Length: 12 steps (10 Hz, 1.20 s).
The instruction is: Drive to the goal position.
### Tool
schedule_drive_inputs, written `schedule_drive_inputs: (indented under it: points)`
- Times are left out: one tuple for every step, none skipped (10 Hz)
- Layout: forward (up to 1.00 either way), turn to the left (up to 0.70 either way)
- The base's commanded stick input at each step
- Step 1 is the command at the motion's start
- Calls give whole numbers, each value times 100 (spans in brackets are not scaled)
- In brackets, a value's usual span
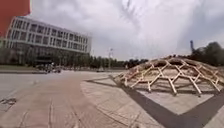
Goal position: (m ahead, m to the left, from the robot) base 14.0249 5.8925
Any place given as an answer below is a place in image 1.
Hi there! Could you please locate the group of dark trees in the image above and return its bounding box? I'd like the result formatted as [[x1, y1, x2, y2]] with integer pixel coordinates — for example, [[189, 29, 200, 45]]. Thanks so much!
[[187, 41, 224, 68]]

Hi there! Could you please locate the grey paved plaza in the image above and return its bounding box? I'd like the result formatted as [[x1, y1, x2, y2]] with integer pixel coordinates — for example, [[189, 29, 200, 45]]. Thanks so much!
[[0, 69, 224, 128]]

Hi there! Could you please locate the lamp pole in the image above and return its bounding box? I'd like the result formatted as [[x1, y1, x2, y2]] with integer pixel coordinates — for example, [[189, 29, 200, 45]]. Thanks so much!
[[107, 47, 114, 70]]

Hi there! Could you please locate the wooden lattice dome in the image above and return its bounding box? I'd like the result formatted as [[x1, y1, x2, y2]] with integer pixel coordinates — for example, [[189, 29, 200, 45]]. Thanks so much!
[[114, 55, 224, 98]]

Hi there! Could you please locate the row of parked bicycles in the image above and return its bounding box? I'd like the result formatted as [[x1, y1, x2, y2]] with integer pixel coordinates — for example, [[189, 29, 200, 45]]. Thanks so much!
[[34, 62, 63, 74]]

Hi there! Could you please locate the red structure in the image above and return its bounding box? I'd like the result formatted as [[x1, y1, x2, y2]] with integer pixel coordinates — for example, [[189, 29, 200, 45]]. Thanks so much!
[[0, 0, 32, 38]]

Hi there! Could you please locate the distant tower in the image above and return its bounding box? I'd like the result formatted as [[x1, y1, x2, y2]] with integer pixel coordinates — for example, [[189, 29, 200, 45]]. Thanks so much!
[[189, 40, 195, 52]]

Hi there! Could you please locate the large white office building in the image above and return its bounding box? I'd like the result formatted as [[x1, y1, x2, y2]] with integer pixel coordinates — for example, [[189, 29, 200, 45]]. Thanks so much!
[[0, 15, 92, 66]]

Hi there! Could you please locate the grass strip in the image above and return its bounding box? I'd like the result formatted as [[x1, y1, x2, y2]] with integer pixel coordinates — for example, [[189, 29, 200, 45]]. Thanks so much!
[[0, 64, 45, 72]]

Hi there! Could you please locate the row of trees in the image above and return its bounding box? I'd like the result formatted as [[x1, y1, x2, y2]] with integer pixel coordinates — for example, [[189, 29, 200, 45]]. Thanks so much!
[[0, 46, 150, 70]]

